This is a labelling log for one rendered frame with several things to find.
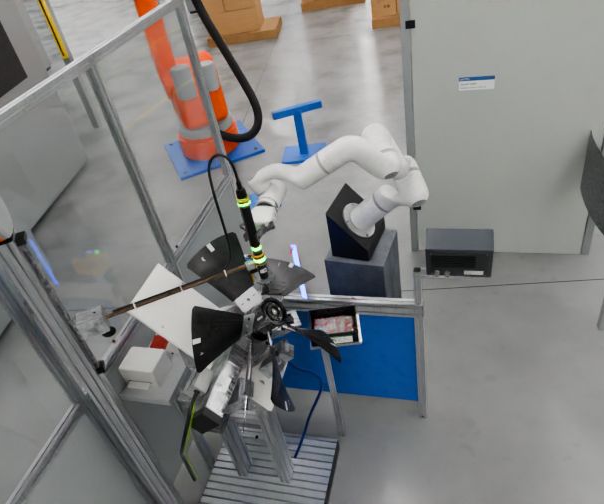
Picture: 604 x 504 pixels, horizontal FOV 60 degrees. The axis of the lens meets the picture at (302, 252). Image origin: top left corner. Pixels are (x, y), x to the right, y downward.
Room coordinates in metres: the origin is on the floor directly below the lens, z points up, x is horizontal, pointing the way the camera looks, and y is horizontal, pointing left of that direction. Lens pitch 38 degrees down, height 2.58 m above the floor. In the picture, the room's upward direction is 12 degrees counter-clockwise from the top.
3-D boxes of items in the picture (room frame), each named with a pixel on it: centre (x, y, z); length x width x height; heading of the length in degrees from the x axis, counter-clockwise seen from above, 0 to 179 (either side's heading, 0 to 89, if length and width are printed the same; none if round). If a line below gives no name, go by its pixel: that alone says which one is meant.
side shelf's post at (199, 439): (1.64, 0.71, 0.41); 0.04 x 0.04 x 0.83; 69
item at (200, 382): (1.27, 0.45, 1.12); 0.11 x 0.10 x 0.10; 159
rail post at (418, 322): (1.69, -0.47, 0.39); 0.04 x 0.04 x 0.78; 69
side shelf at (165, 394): (1.64, 0.71, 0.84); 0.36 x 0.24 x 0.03; 159
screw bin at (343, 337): (1.67, -0.07, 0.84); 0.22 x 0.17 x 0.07; 83
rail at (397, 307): (1.84, -0.07, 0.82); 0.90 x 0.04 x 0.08; 69
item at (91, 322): (1.40, 0.77, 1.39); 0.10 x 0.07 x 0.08; 104
